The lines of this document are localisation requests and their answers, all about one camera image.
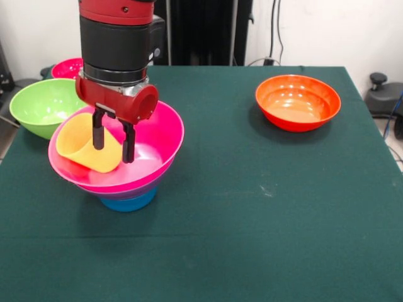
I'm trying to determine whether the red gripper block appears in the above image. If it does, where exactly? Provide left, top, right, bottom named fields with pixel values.
left=74, top=77, right=159, bottom=164

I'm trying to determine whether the pale yellow translucent cup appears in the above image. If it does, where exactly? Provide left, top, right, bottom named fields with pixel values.
left=55, top=113, right=123, bottom=174

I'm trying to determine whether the large pink bowl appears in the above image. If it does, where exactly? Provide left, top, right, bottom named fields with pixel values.
left=47, top=100, right=185, bottom=194

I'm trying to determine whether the purple bowl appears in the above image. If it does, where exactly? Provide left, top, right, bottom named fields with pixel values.
left=78, top=184, right=159, bottom=201

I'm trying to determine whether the large green bowl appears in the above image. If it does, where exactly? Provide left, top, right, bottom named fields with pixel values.
left=9, top=78, right=88, bottom=140

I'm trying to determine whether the blue bowl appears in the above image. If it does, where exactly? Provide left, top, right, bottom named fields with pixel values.
left=99, top=187, right=157, bottom=213

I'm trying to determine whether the small pink-red bowl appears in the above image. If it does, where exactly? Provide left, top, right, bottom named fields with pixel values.
left=50, top=57, right=84, bottom=80

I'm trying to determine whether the black grey floor stand base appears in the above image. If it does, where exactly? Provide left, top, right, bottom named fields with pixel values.
left=0, top=65, right=51, bottom=126
left=364, top=72, right=403, bottom=119

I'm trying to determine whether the dark green table cloth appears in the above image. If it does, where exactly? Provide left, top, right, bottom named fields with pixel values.
left=0, top=64, right=403, bottom=302

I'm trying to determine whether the orange bowl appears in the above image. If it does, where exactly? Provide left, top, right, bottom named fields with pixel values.
left=255, top=74, right=342, bottom=133

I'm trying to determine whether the black wall cable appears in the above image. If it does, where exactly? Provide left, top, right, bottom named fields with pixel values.
left=269, top=0, right=286, bottom=65

